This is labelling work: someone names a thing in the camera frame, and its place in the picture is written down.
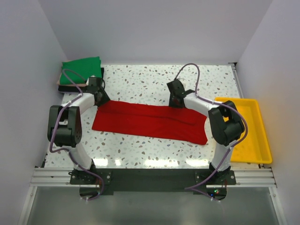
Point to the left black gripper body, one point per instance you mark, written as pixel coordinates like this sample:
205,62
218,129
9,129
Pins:
104,98

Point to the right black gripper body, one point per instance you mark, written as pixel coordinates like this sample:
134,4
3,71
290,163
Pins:
172,103

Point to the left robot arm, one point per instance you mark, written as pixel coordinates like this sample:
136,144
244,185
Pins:
64,130

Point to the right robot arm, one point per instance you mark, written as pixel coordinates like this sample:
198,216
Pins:
228,126

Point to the red t shirt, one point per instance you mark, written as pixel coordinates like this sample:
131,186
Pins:
152,121

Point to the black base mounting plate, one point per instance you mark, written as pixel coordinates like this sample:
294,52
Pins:
109,181

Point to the aluminium frame rail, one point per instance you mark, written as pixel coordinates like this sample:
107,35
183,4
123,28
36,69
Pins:
52,200

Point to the pink folded t shirt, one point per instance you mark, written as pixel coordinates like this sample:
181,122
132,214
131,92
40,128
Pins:
81,85

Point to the yellow plastic tray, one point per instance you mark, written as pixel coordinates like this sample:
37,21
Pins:
255,148

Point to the green folded t shirt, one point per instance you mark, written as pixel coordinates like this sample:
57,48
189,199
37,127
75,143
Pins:
81,69

